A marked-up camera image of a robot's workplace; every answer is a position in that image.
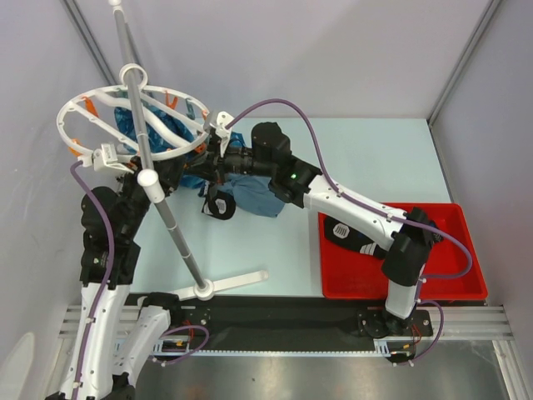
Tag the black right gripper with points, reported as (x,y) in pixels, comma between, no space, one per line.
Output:
(214,154)

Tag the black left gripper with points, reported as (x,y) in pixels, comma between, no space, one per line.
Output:
(170,172)

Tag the black sports sock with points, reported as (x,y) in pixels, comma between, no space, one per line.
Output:
(217,204)
(350,239)

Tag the white round clip hanger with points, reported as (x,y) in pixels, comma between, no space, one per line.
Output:
(171,133)

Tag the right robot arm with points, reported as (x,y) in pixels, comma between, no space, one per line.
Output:
(405,237)

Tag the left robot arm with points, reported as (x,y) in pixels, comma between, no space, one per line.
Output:
(98,369)

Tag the grey stand pole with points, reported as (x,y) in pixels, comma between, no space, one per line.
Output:
(147,178)

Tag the teal clothespin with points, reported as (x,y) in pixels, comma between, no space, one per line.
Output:
(190,109)

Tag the red plastic tray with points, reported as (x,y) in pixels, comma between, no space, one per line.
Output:
(351,275)

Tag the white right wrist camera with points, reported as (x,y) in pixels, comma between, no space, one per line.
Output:
(219,135)

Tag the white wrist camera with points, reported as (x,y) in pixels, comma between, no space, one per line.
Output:
(105,159)
(219,135)

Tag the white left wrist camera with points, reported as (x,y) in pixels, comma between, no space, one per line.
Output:
(105,159)

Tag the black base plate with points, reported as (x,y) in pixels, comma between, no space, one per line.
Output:
(240,341)

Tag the aluminium rail frame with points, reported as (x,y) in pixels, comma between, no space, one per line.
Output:
(455,323)

